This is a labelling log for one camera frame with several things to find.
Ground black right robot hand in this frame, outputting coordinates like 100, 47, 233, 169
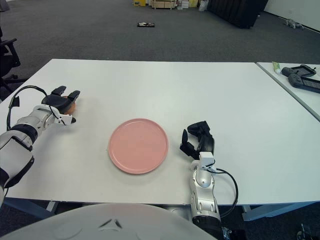
179, 120, 216, 160

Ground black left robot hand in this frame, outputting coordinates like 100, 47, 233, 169
41, 85, 81, 116

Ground red yellow apple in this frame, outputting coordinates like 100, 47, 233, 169
63, 95, 77, 115

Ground pink round plate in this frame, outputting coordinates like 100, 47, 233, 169
107, 118, 170, 175

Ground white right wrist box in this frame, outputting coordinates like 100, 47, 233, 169
199, 151, 216, 173

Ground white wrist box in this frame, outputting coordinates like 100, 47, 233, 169
51, 107, 77, 127
199, 151, 216, 173

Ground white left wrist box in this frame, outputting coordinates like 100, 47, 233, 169
51, 107, 77, 127

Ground black office chair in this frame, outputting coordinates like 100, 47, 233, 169
0, 23, 28, 101

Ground black handheld controller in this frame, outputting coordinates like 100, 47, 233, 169
281, 64, 318, 78
287, 74, 320, 94

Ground black caster wheel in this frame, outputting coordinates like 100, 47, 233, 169
296, 224, 312, 240

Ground grey robot torso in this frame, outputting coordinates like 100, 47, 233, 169
0, 202, 218, 240

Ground black cabinet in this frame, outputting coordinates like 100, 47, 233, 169
208, 0, 270, 30

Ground stack of cardboard boxes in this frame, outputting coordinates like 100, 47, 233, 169
178, 0, 201, 11

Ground wooden crate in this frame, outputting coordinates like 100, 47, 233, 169
152, 0, 179, 10

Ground small grey quadruped robot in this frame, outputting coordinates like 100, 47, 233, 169
283, 18, 305, 30

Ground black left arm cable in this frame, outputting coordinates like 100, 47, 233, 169
6, 85, 48, 131

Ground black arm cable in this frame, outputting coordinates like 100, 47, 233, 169
6, 85, 48, 131
212, 167, 239, 218

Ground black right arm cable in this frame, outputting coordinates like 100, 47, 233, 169
212, 167, 239, 218

